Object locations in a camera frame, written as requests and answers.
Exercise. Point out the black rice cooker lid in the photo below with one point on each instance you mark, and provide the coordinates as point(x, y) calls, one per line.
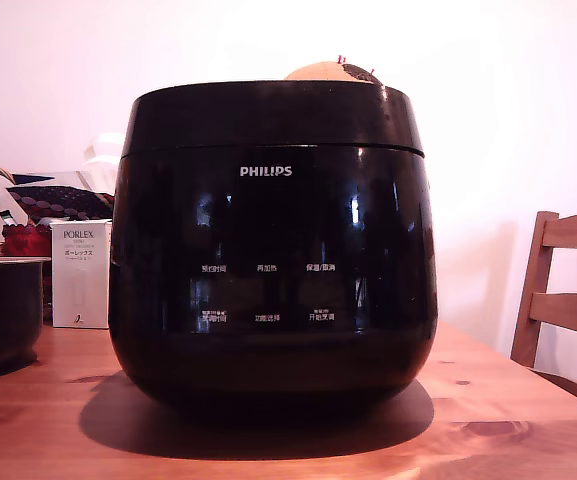
point(268, 115)

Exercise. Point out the black Philips rice cooker body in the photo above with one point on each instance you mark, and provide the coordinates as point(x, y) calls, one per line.
point(268, 225)

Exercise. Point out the cork globe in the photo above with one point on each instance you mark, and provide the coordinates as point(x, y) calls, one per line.
point(318, 73)

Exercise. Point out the white bag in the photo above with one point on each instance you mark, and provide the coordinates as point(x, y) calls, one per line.
point(105, 152)

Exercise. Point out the white Porlex box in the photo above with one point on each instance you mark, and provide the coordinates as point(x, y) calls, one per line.
point(79, 280)

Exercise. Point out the dark dotted cloth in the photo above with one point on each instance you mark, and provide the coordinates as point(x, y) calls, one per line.
point(63, 202)

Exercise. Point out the wooden chair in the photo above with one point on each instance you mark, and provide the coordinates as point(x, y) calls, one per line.
point(568, 305)

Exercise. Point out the black inner cooking pot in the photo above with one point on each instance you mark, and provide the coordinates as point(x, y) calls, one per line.
point(3, 310)

